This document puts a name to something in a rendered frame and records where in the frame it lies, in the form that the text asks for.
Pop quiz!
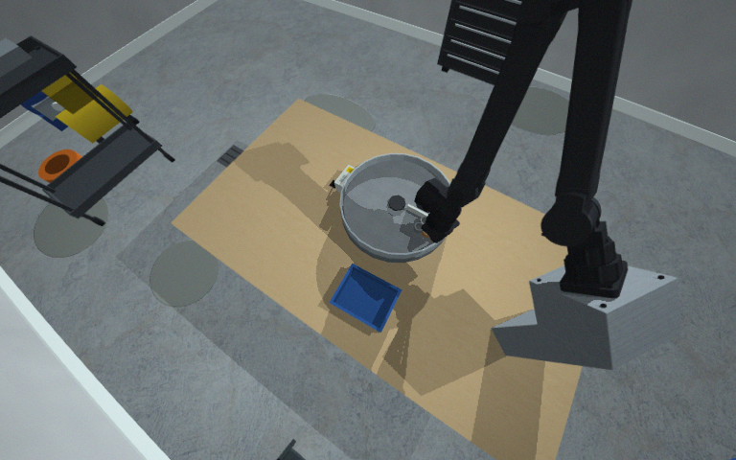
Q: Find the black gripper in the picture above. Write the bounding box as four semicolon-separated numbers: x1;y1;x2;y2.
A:
422;214;460;243

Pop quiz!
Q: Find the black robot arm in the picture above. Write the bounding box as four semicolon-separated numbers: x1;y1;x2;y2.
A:
414;0;633;298

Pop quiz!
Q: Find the blue crate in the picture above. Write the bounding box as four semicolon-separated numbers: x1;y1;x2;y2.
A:
330;264;402;333

